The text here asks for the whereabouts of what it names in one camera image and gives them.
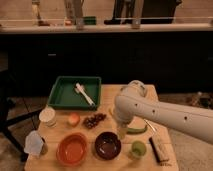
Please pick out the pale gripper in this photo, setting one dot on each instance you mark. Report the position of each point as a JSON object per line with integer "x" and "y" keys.
{"x": 121, "y": 130}

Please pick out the dark purple bowl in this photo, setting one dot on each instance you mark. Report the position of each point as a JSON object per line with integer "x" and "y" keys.
{"x": 107, "y": 145}

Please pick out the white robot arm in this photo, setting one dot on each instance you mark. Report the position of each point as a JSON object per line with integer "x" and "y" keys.
{"x": 131, "y": 101}

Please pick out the silver fork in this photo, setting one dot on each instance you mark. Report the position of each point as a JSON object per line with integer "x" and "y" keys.
{"x": 149, "y": 124}

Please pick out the green cup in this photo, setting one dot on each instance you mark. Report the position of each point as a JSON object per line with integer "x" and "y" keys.
{"x": 138, "y": 149}

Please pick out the bunch of red grapes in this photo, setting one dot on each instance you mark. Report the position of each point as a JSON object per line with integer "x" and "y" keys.
{"x": 91, "y": 122}

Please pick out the orange peach fruit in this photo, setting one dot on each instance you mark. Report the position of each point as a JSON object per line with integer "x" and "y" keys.
{"x": 73, "y": 119}

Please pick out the green plastic tray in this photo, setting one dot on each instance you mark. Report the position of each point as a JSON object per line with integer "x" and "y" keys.
{"x": 65, "y": 96}

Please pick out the orange bowl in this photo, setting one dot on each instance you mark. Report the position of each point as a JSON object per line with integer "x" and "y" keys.
{"x": 72, "y": 150}

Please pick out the black brush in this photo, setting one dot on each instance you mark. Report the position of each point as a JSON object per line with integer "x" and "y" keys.
{"x": 159, "y": 149}

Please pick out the white spatula in tray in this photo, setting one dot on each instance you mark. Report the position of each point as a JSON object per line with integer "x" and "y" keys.
{"x": 80, "y": 89}

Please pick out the clear plastic container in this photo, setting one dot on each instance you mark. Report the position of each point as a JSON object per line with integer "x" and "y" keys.
{"x": 35, "y": 144}

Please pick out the black office chair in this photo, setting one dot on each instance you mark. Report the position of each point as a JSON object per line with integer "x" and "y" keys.
{"x": 5, "y": 105}

